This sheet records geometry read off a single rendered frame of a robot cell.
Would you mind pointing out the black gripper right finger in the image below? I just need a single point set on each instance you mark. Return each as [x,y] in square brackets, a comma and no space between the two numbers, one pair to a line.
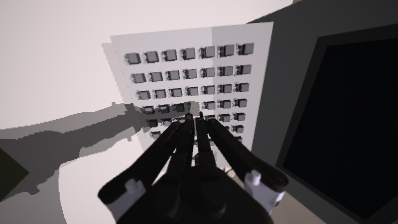
[263,182]

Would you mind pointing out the grey control console with keypad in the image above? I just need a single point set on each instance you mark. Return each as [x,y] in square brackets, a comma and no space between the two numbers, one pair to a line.
[328,113]

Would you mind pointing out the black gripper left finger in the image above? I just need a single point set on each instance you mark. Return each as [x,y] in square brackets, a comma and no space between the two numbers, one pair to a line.
[121,192]

